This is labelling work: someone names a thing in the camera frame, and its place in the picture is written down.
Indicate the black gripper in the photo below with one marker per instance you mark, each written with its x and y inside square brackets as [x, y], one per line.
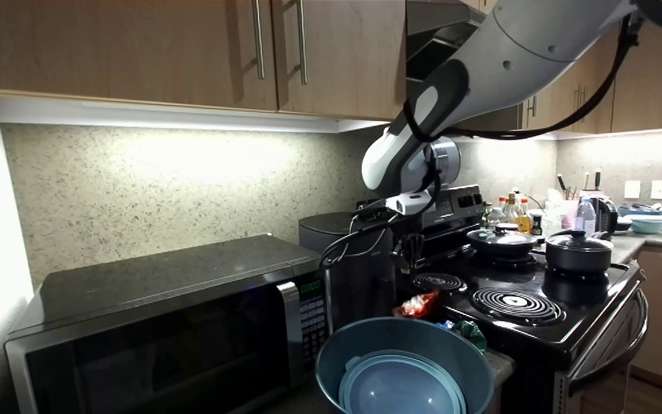
[414, 245]

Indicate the red snack packet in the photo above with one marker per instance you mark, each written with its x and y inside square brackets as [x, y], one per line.
[417, 304]

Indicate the blue snack packet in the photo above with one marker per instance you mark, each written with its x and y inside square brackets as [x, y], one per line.
[446, 325]

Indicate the green pistachio packet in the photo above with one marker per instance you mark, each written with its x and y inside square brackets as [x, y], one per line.
[474, 337]

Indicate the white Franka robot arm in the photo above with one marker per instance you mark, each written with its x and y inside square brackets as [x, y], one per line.
[515, 53]

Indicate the small light blue bowl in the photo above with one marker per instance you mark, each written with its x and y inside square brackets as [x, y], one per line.
[400, 388]

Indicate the large dark blue bowl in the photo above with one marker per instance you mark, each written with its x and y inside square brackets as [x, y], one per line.
[332, 368]

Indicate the black coil stove burner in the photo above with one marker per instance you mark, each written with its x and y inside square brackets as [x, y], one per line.
[446, 282]
[518, 304]

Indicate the black air fryer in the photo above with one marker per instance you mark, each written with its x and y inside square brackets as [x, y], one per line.
[361, 290]

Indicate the black frying pan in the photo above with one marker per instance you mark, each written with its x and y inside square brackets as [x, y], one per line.
[503, 242]

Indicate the yellow condiment bottle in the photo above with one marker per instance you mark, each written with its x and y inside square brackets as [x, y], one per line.
[525, 221]

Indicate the white utensil holder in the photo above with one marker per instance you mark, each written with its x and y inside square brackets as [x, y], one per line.
[557, 214]

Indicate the black lidded pot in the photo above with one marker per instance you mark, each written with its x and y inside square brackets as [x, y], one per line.
[578, 255]

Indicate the black electric stove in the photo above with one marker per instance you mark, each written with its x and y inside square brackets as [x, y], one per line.
[574, 324]

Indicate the clear water bottle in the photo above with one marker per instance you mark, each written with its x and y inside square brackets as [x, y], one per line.
[584, 220]

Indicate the steel electric kettle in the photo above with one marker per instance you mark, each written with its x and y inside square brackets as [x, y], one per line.
[601, 210]

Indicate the wooden cabinet door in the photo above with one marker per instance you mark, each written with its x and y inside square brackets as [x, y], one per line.
[355, 53]
[116, 49]

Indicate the teal dish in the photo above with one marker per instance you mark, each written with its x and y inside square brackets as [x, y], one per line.
[649, 224]

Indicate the steel range hood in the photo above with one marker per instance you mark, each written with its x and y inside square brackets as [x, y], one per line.
[431, 37]

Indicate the steel black microwave oven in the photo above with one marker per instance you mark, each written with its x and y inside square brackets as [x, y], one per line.
[170, 337]

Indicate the white under-cabinet light strip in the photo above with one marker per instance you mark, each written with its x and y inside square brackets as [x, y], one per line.
[194, 115]

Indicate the small white wall outlet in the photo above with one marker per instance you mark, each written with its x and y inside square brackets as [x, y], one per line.
[633, 190]

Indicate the wooden wall cabinet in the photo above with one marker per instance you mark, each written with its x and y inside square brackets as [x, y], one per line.
[653, 83]

